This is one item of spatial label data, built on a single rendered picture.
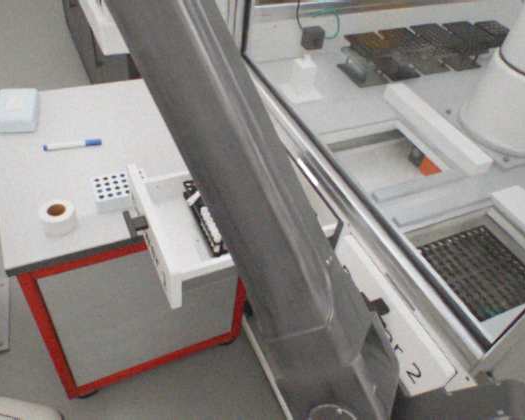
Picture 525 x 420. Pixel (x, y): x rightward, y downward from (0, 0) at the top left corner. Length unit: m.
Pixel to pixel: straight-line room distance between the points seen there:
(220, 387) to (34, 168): 0.93
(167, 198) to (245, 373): 0.87
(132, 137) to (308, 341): 1.08
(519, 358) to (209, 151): 0.52
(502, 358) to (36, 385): 1.43
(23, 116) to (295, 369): 1.15
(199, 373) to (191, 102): 1.48
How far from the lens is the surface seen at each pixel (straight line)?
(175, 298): 0.84
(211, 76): 0.28
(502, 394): 0.33
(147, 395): 1.69
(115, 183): 1.14
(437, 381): 0.81
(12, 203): 1.18
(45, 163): 1.27
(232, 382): 1.71
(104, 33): 1.56
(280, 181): 0.28
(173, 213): 0.99
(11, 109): 1.39
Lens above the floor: 1.56
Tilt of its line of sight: 45 degrees down
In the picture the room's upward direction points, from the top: 10 degrees clockwise
